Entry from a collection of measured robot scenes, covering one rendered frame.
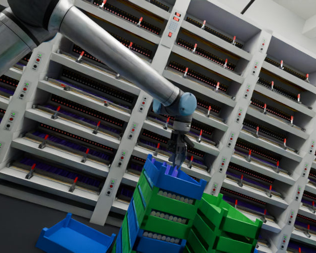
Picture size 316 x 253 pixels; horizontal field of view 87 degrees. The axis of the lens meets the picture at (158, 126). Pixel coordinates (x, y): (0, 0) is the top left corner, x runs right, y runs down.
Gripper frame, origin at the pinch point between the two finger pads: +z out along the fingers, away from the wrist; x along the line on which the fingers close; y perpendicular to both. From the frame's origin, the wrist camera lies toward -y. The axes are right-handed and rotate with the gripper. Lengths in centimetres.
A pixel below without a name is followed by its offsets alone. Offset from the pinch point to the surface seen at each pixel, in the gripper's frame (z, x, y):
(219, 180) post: 14.6, 2.9, -47.2
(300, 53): -94, 20, -107
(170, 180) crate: -3.0, 17.0, 23.0
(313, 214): 34, 52, -119
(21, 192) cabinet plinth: 36, -68, 62
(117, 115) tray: -21, -45, 16
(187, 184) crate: -1.9, 20.6, 16.7
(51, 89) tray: -30, -69, 51
